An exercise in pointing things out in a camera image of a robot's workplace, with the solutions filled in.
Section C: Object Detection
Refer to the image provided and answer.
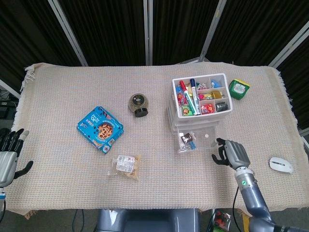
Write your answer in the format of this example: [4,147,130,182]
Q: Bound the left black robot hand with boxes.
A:
[0,128,34,188]

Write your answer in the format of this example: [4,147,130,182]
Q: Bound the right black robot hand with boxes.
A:
[211,137,252,171]

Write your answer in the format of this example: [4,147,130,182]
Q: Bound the clear drawer with dice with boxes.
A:
[177,126,226,155]

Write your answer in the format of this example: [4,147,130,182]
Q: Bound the white plastic drawer organizer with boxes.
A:
[166,73,234,136]

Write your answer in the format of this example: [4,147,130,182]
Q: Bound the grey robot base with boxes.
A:
[96,208,201,232]

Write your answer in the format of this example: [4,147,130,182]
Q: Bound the white computer mouse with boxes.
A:
[269,156,295,174]

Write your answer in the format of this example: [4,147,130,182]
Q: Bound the black binder clip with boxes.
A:
[214,101,229,112]

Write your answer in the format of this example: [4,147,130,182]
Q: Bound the small red trinkets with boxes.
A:
[200,103,215,114]

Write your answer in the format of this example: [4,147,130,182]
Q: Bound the dark electronic equipment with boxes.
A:
[0,89,17,119]

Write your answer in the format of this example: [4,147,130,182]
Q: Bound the green box yellow rim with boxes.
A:
[228,78,251,101]

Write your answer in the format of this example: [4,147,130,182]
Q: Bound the colourful packet under table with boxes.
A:
[212,210,231,229]

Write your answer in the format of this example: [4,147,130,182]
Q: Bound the beige woven tablecloth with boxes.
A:
[4,61,306,218]

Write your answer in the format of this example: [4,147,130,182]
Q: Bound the blue-capped white marker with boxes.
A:
[189,78,201,116]

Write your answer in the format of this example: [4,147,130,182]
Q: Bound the red-capped green marker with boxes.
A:
[179,80,197,116]

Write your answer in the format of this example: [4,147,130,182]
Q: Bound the blue cookie box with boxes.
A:
[76,105,125,155]

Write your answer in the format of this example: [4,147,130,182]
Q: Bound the bagged bread snack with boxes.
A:
[108,154,142,181]

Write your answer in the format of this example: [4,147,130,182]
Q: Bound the round glass jar black lid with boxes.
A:
[128,93,149,118]

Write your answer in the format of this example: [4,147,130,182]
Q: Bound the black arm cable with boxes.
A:
[232,186,244,232]

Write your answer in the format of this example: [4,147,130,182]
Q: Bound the black folding screen grey frame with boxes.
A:
[0,0,309,136]

